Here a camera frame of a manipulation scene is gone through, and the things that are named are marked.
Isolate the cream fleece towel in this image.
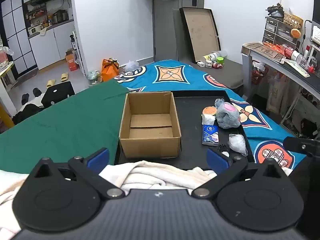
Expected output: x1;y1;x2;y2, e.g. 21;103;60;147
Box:
0;160;218;233

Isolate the white narrow rack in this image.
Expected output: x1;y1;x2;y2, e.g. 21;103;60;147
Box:
70;31;87;73

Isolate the green and white flat packet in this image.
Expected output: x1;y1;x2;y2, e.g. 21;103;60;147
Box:
285;60;310;78

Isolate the grey plush toy pink patch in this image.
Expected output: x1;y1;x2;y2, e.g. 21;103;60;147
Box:
215;102;242;130

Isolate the brown cardboard mat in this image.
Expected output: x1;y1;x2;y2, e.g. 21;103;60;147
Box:
244;42;287;64

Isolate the grey desk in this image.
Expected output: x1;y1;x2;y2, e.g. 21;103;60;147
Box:
241;42;320;130

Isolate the red basket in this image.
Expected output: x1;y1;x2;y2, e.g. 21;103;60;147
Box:
251;61;269;85

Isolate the white soft block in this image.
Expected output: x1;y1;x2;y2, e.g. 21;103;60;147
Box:
201;114;216;126

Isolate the white kitchen cabinet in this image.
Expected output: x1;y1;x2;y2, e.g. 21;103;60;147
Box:
27;21;75;70

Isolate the beige tote bag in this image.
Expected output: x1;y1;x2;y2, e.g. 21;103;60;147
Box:
266;80;285;113

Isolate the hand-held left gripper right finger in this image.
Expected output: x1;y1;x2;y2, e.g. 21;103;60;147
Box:
191;147;288;200

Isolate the leaning brown board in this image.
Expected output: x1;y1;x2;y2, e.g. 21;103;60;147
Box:
179;7;222;64

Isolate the blue tissue packet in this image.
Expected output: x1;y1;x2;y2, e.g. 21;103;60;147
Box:
202;124;219;147

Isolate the grey door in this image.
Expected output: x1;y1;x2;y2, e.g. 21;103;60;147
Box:
151;0;205;62

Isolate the bamboo basket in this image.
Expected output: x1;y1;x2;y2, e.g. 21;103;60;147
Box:
284;12;304;29

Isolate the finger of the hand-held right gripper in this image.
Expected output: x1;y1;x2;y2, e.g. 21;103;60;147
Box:
283;136;320;157

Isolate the black framed sliding door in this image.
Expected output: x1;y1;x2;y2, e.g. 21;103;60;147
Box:
0;0;39;77

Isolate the orange carton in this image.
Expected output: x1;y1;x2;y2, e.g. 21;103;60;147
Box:
65;51;78;72

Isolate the grey drawer organizer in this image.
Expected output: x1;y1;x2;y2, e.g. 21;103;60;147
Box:
262;16;300;50

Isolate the computer monitor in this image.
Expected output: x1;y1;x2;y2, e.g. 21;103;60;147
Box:
312;0;320;25

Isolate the clear plastic bottle red cap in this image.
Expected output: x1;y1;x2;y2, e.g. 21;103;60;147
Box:
281;44;315;73

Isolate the black tray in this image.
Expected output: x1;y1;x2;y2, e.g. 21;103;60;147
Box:
114;91;255;170

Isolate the orange bag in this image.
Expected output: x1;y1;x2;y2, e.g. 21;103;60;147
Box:
101;58;120;82

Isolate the white plastic bag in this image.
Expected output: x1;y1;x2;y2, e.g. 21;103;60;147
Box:
124;60;139;73

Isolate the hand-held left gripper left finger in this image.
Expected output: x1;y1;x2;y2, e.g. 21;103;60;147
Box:
29;148;125;200

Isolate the clear plastic bag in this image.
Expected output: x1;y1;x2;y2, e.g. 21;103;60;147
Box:
228;133;248;155

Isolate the black and white clothing pile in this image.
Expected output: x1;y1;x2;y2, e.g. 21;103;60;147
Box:
12;102;45;125

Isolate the brown cardboard box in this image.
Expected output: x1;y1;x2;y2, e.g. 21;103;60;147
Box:
119;91;182;159

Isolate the black stool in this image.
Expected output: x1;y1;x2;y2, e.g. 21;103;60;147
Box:
41;81;75;109

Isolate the green cloth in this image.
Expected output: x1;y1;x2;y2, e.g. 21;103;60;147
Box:
0;80;129;174

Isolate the blue printed blanket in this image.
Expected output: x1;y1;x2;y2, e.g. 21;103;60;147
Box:
114;59;307;170

